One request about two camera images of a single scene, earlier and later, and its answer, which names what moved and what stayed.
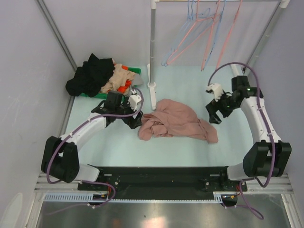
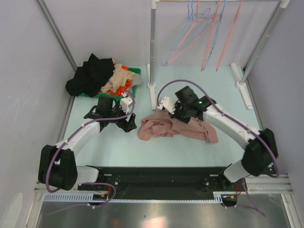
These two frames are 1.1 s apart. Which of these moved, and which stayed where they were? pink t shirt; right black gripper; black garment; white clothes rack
Moved: right black gripper
Stayed: pink t shirt; black garment; white clothes rack
